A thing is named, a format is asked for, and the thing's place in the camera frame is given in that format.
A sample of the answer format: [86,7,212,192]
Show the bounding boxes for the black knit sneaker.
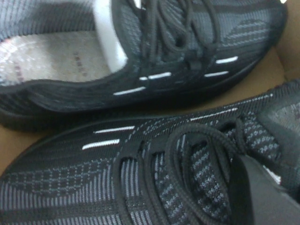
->
[0,0,289,132]
[0,78,300,225]

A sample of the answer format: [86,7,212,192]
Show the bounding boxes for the brown cardboard shoe box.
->
[0,45,300,175]

